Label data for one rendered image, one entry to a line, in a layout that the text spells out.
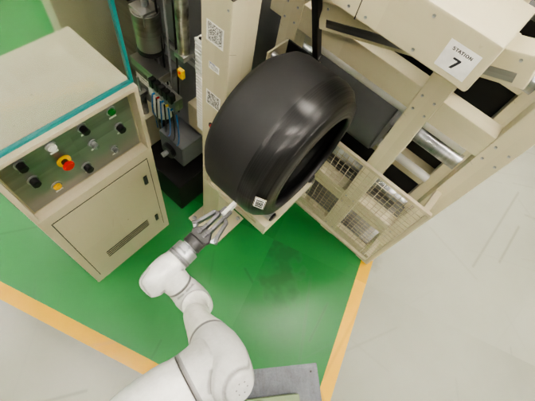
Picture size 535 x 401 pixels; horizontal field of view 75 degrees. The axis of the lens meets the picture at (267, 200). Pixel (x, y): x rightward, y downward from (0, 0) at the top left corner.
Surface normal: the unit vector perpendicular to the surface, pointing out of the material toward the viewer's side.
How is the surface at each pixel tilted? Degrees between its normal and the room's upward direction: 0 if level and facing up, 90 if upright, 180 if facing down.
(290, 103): 16
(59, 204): 0
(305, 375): 0
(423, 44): 90
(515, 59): 90
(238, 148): 58
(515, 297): 0
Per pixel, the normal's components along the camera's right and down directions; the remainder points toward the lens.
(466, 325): 0.16, -0.45
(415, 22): -0.66, 0.62
